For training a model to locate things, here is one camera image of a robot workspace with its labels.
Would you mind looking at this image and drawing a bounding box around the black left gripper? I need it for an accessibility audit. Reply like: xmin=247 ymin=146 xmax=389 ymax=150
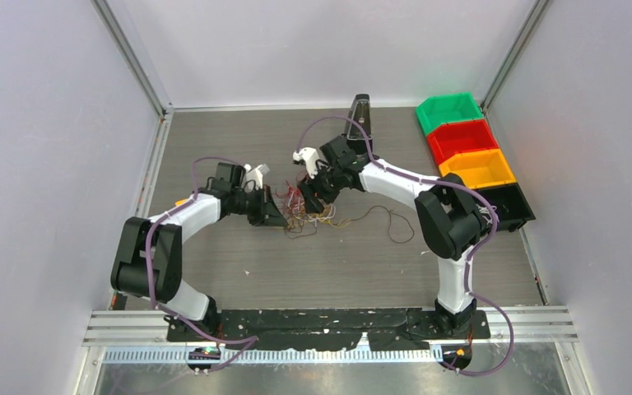
xmin=231 ymin=184 xmax=287 ymax=227

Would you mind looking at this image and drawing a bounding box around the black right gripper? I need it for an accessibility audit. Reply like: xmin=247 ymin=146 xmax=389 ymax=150
xmin=297 ymin=161 xmax=343 ymax=216

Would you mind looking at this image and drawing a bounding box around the red cable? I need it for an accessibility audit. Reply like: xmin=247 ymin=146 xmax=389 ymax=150
xmin=273 ymin=182 xmax=309 ymax=216

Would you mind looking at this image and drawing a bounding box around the white cable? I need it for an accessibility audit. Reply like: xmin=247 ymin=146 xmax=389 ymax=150
xmin=286 ymin=190 xmax=339 ymax=219

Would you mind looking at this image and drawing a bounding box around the brown cable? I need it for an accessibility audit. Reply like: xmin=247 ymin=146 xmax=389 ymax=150
xmin=343 ymin=204 xmax=416 ymax=245
xmin=284 ymin=215 xmax=320 ymax=241

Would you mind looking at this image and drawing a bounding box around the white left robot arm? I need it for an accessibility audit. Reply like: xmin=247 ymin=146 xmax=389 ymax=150
xmin=110 ymin=162 xmax=287 ymax=341

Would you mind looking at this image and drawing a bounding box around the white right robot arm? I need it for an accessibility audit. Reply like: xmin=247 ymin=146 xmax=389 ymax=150
xmin=292 ymin=137 xmax=493 ymax=338

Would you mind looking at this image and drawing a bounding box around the black metronome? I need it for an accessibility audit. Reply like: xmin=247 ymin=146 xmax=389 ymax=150
xmin=343 ymin=93 xmax=373 ymax=155

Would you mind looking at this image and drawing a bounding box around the red plastic bin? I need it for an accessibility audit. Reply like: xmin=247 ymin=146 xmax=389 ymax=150
xmin=426 ymin=119 xmax=499 ymax=165

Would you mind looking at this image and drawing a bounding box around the green plastic bin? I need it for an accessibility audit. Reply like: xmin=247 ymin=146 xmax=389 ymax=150
xmin=415 ymin=92 xmax=484 ymax=136

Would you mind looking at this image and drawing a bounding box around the yellow plastic bin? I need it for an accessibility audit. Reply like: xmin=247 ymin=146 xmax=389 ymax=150
xmin=439 ymin=149 xmax=517 ymax=189

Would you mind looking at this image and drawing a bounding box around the black plastic bin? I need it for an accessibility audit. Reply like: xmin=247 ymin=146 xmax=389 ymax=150
xmin=477 ymin=183 xmax=536 ymax=232

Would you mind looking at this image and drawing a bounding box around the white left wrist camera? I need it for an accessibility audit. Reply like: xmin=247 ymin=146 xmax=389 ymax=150
xmin=242 ymin=164 xmax=270 ymax=192

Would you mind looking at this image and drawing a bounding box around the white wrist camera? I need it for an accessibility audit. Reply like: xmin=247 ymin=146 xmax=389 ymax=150
xmin=292 ymin=147 xmax=321 ymax=179
xmin=242 ymin=164 xmax=270 ymax=192

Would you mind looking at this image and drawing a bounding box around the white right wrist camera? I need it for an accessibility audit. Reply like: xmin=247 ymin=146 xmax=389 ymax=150
xmin=292 ymin=147 xmax=321 ymax=179

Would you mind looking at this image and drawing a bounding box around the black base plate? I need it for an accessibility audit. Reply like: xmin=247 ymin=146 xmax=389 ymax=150
xmin=165 ymin=308 xmax=490 ymax=351

